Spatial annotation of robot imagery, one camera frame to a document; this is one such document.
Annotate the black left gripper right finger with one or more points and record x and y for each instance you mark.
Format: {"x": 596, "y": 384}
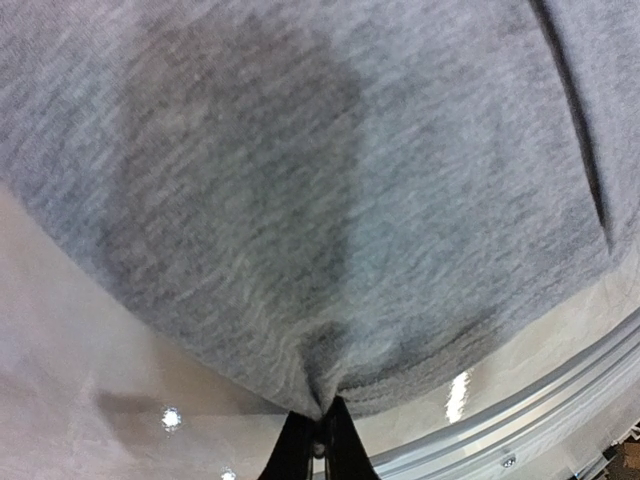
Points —
{"x": 344, "y": 454}

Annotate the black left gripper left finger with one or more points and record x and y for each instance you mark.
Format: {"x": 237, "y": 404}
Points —
{"x": 292, "y": 456}

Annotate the grey t-shirt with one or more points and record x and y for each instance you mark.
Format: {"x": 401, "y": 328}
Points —
{"x": 328, "y": 198}

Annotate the aluminium front rail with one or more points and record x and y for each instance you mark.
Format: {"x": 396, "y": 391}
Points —
{"x": 562, "y": 426}

